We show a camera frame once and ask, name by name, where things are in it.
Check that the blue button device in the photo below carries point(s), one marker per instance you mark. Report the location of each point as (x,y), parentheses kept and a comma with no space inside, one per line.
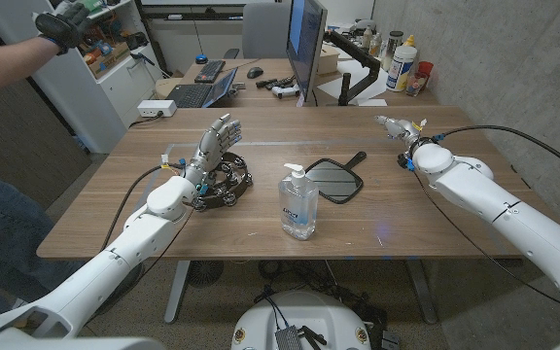
(201,59)

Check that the clear soap dispenser bottle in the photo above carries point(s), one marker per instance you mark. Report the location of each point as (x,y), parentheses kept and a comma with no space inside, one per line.
(298,209)

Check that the black keyboard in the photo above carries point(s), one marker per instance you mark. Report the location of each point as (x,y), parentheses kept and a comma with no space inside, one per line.
(209,71)

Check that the person's gloved hand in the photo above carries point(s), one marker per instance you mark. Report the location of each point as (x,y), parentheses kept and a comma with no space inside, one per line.
(61,26)

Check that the black tambourine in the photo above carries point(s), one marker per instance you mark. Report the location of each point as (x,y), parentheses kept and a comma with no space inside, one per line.
(239,163)

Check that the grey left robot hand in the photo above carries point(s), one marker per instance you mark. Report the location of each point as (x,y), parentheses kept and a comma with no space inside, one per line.
(211,148)

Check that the cardboard box with items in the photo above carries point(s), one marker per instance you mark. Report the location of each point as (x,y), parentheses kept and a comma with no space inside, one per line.
(110,60)

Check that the clear drinking glass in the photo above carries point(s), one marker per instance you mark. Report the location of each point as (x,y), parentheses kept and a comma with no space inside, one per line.
(416,85)

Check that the yellow-capped bottle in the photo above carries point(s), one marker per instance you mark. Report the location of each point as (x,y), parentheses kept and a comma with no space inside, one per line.
(409,41)

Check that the person's body in jeans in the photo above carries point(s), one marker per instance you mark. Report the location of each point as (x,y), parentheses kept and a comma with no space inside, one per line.
(3,233)

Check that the white paper sheets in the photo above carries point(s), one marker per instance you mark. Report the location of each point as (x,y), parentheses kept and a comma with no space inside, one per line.
(358,78)

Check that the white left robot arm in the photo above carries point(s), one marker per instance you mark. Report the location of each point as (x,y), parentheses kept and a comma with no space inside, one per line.
(139,238)

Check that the open dark laptop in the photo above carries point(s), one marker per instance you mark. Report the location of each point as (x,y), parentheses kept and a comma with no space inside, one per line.
(192,94)

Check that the black hand mirror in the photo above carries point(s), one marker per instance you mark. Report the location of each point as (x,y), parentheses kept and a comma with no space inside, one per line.
(333,181)

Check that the dark-lidded jar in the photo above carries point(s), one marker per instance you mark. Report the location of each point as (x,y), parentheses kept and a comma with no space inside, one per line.
(391,48)

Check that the white labelled canister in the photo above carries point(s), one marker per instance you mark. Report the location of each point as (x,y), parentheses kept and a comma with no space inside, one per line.
(400,68)

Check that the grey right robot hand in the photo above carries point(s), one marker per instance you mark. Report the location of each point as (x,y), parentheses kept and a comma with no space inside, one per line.
(404,130)

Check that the grey office chair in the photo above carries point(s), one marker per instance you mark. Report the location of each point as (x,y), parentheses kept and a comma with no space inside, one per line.
(265,31)

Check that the black computer monitor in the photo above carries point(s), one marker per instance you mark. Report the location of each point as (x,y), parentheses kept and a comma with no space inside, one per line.
(304,44)

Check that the light wooden box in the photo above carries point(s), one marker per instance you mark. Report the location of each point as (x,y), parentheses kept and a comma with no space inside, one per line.
(328,60)

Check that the white game controller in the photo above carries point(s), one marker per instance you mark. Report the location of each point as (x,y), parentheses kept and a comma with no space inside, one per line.
(285,91)

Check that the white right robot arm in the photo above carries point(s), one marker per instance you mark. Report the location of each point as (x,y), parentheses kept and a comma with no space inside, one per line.
(479,189)

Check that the person's bare forearm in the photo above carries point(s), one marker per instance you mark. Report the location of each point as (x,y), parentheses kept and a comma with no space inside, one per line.
(8,63)

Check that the black handheld controller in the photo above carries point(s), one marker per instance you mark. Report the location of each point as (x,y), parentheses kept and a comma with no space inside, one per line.
(275,82)

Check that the round black floor fan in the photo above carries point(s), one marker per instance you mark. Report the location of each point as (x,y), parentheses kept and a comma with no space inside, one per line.
(205,273)

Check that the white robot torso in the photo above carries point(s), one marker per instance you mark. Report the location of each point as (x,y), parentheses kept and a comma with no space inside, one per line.
(304,311)

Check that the white power strip box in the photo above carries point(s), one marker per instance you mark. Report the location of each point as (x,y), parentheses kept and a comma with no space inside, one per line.
(156,108)

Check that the black computer mouse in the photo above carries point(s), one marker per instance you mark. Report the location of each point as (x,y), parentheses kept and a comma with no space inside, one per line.
(255,72)

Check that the grey table leg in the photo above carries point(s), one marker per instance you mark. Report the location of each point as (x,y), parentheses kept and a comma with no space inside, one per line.
(422,291)
(177,291)

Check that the grey finned torso module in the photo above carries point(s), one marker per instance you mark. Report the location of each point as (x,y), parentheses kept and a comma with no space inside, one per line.
(288,339)

